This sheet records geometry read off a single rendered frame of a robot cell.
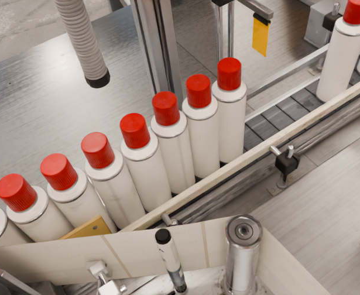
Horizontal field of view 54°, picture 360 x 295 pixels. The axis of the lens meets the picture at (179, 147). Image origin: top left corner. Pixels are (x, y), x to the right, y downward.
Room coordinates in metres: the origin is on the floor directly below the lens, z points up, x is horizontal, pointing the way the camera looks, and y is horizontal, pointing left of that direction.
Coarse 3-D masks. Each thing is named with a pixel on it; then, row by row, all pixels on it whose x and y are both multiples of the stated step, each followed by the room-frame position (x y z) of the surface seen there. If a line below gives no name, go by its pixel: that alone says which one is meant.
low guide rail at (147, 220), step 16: (352, 96) 0.44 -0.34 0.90; (320, 112) 0.40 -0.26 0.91; (288, 128) 0.38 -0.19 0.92; (272, 144) 0.35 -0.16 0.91; (240, 160) 0.33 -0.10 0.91; (208, 176) 0.31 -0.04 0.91; (224, 176) 0.31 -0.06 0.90; (192, 192) 0.28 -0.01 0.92; (160, 208) 0.27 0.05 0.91; (176, 208) 0.27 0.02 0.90; (144, 224) 0.25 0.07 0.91
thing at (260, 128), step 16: (352, 80) 0.50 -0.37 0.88; (304, 96) 0.48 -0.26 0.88; (272, 112) 0.45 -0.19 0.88; (288, 112) 0.44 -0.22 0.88; (304, 112) 0.43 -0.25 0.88; (256, 128) 0.42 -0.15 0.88; (272, 128) 0.41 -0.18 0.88; (304, 128) 0.40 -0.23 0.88; (256, 144) 0.38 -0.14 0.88; (256, 160) 0.35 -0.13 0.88; (208, 192) 0.30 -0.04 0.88
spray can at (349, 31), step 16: (352, 0) 0.47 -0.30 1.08; (352, 16) 0.45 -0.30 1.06; (336, 32) 0.46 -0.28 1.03; (352, 32) 0.45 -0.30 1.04; (336, 48) 0.45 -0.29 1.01; (352, 48) 0.44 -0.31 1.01; (336, 64) 0.45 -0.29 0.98; (352, 64) 0.44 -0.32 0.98; (320, 80) 0.47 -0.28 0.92; (336, 80) 0.44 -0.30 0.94; (320, 96) 0.46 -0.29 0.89; (336, 96) 0.44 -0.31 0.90
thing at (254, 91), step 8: (320, 48) 0.51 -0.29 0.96; (312, 56) 0.50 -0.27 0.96; (320, 56) 0.50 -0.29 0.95; (296, 64) 0.48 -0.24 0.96; (304, 64) 0.48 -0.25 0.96; (280, 72) 0.47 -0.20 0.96; (288, 72) 0.47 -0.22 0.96; (296, 72) 0.48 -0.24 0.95; (264, 80) 0.46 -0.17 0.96; (272, 80) 0.45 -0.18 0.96; (280, 80) 0.46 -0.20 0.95; (256, 88) 0.44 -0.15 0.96; (264, 88) 0.44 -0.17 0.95; (248, 96) 0.43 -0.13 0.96
